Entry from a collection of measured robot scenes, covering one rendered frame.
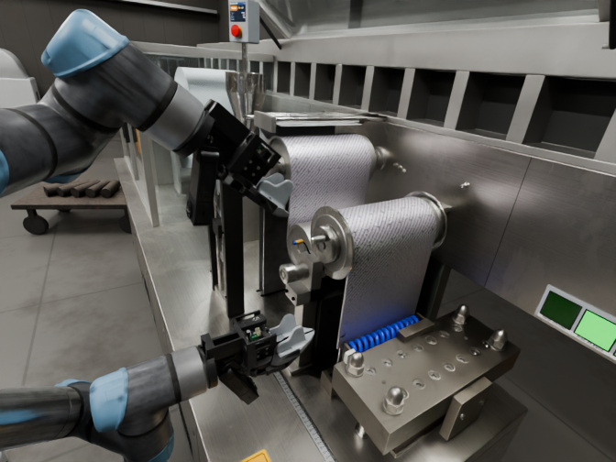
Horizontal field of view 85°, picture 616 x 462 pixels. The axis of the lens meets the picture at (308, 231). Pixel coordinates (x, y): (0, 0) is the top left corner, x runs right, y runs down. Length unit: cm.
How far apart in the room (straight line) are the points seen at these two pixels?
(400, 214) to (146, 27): 851
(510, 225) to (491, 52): 35
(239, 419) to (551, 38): 92
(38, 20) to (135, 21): 167
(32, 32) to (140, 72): 853
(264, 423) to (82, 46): 69
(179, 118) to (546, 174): 63
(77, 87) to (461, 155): 71
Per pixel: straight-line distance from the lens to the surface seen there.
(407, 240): 72
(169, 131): 44
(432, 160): 89
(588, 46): 76
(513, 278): 82
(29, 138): 41
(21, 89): 819
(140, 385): 57
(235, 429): 79
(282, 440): 78
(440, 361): 80
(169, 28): 905
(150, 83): 43
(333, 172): 83
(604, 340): 79
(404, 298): 82
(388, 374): 73
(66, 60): 43
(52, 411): 64
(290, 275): 67
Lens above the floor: 156
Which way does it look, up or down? 26 degrees down
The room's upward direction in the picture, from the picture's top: 4 degrees clockwise
